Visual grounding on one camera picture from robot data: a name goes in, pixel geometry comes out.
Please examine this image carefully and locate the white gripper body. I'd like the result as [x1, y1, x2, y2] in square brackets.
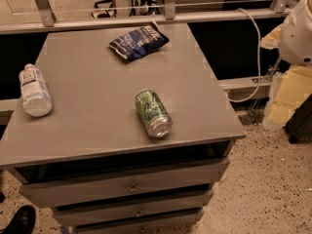
[279, 0, 312, 66]

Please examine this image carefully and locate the metal railing frame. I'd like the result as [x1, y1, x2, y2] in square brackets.
[0, 0, 299, 34]

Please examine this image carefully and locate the green soda can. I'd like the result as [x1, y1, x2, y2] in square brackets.
[135, 89, 173, 138]

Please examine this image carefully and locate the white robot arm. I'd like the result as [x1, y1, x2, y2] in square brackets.
[260, 0, 312, 131]

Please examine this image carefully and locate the grey drawer cabinet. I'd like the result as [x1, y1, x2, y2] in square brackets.
[0, 22, 248, 234]

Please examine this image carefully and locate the white cable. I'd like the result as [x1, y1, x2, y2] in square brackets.
[226, 7, 263, 103]

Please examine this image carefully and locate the black office chair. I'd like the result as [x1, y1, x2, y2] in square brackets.
[91, 0, 160, 20]

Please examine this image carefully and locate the dark cart on floor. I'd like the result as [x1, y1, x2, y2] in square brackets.
[286, 95, 312, 143]

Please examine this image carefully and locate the clear plastic water bottle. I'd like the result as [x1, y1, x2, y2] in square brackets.
[19, 63, 53, 117]

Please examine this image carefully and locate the blue chip bag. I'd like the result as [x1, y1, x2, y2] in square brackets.
[109, 22, 169, 60]

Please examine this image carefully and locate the bottom grey drawer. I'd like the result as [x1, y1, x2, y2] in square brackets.
[71, 209, 205, 234]

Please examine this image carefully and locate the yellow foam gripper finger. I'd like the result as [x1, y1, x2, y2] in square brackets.
[262, 65, 312, 131]
[260, 25, 282, 50]

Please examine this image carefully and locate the middle grey drawer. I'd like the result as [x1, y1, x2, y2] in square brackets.
[54, 189, 213, 226]

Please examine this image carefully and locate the grey drawer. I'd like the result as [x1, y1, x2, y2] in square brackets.
[54, 189, 213, 226]
[19, 158, 229, 208]
[71, 209, 205, 234]

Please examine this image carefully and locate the top grey drawer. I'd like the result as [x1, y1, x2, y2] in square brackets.
[19, 158, 229, 208]

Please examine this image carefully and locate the black shoe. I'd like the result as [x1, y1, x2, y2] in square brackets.
[0, 205, 36, 234]

